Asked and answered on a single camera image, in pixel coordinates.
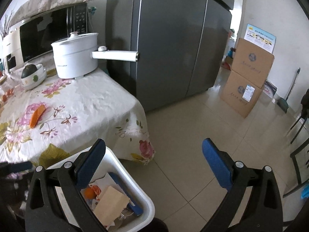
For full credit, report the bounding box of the broom with grey handle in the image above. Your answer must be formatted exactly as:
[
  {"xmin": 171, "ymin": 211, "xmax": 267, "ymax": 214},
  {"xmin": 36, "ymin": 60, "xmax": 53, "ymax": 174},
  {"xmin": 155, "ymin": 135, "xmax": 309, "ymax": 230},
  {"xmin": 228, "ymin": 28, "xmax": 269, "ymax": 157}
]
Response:
[{"xmin": 277, "ymin": 68, "xmax": 301, "ymax": 114}]

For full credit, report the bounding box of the grey refrigerator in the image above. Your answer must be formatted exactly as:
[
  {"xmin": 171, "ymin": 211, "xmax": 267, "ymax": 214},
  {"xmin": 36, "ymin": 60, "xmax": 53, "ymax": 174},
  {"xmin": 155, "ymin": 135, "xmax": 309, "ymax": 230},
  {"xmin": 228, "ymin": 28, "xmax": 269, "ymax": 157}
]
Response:
[{"xmin": 105, "ymin": 0, "xmax": 234, "ymax": 112}]

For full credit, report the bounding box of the orange plastic wrapper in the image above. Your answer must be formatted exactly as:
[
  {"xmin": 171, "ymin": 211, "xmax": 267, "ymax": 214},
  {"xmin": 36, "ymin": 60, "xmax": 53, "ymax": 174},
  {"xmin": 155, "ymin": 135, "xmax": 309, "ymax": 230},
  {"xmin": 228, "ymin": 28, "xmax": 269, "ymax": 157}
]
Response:
[{"xmin": 29, "ymin": 104, "xmax": 46, "ymax": 129}]

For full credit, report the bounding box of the white appliance beside microwave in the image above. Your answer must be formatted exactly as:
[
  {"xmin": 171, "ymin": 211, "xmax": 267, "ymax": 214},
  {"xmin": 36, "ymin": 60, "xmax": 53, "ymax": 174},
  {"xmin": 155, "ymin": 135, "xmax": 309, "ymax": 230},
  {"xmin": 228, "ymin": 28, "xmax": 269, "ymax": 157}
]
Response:
[{"xmin": 3, "ymin": 27, "xmax": 24, "ymax": 73}]

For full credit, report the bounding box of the black metal chair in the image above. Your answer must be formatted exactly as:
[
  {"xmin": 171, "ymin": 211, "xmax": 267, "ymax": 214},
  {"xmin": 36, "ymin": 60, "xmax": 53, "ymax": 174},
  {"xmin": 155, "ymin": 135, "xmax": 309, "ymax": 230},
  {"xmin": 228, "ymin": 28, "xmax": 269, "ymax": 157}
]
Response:
[{"xmin": 282, "ymin": 94, "xmax": 309, "ymax": 199}]

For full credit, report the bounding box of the white electric cooking pot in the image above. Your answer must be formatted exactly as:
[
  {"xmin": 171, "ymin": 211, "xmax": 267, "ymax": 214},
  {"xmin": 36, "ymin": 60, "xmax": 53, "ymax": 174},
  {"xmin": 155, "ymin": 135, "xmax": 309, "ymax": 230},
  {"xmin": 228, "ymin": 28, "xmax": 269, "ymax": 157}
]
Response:
[{"xmin": 51, "ymin": 32, "xmax": 139, "ymax": 79}]

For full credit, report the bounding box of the blue cardboard food box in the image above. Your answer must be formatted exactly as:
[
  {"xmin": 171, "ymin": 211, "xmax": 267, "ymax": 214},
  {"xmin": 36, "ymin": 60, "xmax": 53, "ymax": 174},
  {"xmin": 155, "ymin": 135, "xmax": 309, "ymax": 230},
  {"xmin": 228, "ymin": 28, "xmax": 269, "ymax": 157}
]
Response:
[{"xmin": 107, "ymin": 172, "xmax": 144, "ymax": 217}]

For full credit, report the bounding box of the upper cardboard box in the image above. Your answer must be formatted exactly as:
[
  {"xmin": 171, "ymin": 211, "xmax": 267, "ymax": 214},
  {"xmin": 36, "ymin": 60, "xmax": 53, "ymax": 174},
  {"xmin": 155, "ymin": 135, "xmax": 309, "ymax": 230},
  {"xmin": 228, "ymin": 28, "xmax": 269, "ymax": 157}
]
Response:
[{"xmin": 232, "ymin": 38, "xmax": 274, "ymax": 88}]

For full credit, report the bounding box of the blue white poster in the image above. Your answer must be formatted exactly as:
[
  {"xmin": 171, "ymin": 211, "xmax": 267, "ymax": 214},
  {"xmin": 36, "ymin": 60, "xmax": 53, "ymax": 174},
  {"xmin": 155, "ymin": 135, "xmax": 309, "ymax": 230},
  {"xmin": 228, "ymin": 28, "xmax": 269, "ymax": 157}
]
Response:
[{"xmin": 244, "ymin": 24, "xmax": 277, "ymax": 53}]

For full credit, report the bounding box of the black microwave oven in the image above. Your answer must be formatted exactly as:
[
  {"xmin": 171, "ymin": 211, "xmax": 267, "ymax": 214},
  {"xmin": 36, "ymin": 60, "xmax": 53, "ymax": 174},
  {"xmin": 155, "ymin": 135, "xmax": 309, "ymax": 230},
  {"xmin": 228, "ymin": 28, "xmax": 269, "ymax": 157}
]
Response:
[{"xmin": 19, "ymin": 3, "xmax": 88, "ymax": 62}]

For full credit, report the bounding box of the torn brown cardboard piece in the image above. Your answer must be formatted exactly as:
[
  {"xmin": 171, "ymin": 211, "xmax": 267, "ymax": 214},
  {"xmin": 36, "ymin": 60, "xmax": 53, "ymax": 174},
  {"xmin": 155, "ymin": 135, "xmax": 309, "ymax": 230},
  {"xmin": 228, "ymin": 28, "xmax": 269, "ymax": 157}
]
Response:
[{"xmin": 93, "ymin": 186, "xmax": 130, "ymax": 227}]

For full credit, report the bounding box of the white plastic trash bin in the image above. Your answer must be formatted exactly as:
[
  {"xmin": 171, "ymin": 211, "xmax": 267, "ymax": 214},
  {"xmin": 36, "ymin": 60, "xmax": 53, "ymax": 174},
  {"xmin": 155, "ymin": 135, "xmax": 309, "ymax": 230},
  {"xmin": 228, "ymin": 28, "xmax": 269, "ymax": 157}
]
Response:
[{"xmin": 47, "ymin": 147, "xmax": 155, "ymax": 232}]

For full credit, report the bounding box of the lower cardboard box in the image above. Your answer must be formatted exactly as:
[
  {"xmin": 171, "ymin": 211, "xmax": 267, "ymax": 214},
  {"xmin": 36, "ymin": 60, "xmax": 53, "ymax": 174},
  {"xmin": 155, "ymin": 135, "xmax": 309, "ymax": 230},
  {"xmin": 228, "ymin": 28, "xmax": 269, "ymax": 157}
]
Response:
[{"xmin": 221, "ymin": 71, "xmax": 262, "ymax": 118}]

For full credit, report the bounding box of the floral tablecloth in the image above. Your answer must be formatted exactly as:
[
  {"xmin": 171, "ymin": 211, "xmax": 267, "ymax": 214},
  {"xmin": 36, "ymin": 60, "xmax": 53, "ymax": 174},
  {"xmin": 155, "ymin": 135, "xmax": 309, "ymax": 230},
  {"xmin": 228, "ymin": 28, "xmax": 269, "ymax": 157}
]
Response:
[{"xmin": 1, "ymin": 54, "xmax": 155, "ymax": 167}]

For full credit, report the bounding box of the white bowl with green knob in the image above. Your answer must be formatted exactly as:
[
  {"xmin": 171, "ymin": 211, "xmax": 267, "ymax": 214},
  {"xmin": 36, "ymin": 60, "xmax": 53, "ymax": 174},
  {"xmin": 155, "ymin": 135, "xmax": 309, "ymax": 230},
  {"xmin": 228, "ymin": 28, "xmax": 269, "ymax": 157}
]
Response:
[{"xmin": 21, "ymin": 64, "xmax": 47, "ymax": 90}]

